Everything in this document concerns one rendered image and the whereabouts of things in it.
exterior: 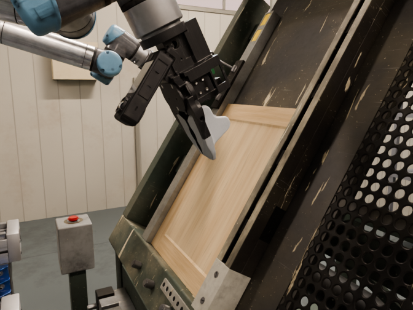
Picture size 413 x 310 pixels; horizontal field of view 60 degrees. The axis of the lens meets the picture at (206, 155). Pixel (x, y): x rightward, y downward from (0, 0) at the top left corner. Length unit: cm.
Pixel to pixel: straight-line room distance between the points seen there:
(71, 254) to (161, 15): 109
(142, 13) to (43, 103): 371
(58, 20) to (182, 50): 17
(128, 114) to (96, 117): 377
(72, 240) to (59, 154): 289
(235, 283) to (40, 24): 64
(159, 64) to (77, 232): 99
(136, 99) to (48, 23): 14
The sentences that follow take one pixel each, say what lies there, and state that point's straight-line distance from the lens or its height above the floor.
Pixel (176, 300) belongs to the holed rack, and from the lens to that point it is 99.
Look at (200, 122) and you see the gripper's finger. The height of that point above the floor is 137.
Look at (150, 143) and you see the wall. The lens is 446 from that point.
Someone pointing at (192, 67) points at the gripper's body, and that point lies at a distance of 53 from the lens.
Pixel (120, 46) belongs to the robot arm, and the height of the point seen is 156.
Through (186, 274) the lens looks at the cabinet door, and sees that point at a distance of 106.
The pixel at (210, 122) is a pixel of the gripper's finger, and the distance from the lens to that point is 55.
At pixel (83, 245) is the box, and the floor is 85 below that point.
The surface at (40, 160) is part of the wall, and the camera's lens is 425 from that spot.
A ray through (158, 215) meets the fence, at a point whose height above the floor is 98.
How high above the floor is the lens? 142
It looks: 11 degrees down
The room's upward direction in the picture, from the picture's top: straight up
